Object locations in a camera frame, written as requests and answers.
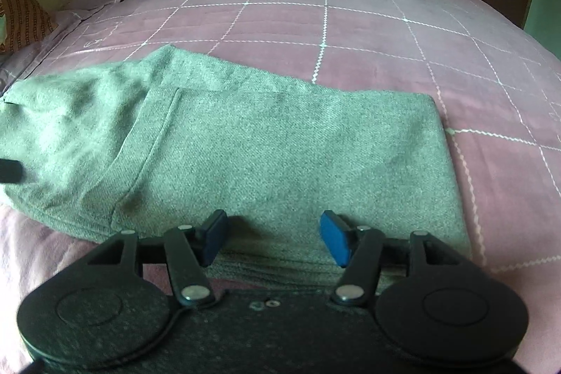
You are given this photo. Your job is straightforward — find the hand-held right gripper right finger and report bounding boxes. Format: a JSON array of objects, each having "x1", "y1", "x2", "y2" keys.
[{"x1": 320, "y1": 210, "x2": 457, "y2": 307}]

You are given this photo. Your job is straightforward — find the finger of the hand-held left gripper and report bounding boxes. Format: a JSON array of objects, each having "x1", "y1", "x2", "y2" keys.
[{"x1": 0, "y1": 158, "x2": 25, "y2": 184}]

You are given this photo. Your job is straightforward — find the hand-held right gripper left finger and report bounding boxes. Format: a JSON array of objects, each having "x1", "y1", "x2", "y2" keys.
[{"x1": 87, "y1": 209, "x2": 229, "y2": 307}]

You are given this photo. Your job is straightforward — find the grey pants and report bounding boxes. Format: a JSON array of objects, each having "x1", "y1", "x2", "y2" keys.
[{"x1": 0, "y1": 45, "x2": 474, "y2": 275}]

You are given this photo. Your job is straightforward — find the orange patterned pillow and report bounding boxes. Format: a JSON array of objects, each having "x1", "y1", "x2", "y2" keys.
[{"x1": 0, "y1": 0, "x2": 59, "y2": 56}]

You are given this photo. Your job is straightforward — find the pink checked bed sheet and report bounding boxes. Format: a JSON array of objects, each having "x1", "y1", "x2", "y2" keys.
[{"x1": 0, "y1": 0, "x2": 561, "y2": 374}]

